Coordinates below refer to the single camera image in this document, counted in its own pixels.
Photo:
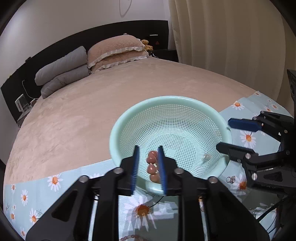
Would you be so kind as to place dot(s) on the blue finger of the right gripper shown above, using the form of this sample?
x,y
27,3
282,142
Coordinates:
x,y
246,125
238,153

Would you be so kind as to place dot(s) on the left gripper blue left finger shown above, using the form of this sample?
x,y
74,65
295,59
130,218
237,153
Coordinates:
x,y
69,217

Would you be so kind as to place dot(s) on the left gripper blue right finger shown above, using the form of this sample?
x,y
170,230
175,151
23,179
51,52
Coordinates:
x,y
207,209

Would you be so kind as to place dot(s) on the silver ring cluster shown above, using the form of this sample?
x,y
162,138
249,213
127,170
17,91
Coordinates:
x,y
231,179

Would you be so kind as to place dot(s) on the mint green plastic basket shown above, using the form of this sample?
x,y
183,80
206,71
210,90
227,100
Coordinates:
x,y
189,131

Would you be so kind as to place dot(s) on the daisy print blue cloth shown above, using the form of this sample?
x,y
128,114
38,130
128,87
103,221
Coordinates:
x,y
142,216

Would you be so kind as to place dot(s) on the cream curtain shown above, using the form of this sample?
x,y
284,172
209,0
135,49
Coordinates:
x,y
248,41

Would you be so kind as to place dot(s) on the beige bed blanket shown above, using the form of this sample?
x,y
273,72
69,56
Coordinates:
x,y
71,128

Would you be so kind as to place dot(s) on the white device on nightstand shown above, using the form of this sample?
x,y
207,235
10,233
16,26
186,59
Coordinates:
x,y
22,104

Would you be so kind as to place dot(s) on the black headboard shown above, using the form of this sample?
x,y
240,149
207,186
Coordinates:
x,y
22,81

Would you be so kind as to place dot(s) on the small brown teddy bear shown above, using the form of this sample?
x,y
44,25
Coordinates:
x,y
147,47

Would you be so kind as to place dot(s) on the lower grey folded blanket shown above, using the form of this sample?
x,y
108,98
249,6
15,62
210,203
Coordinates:
x,y
64,79

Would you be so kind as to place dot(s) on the grey folded blanket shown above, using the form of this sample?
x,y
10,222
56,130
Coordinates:
x,y
72,60
64,79

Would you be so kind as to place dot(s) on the lower beige ruffled pillow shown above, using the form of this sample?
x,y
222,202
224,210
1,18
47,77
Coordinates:
x,y
119,59

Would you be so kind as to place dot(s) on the beige ruffled pillow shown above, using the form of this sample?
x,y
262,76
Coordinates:
x,y
119,59
113,46

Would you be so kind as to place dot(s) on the upper grey folded blanket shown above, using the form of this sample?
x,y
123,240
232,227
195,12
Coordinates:
x,y
72,60

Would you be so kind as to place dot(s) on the upper beige ruffled pillow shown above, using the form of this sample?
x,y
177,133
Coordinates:
x,y
113,46

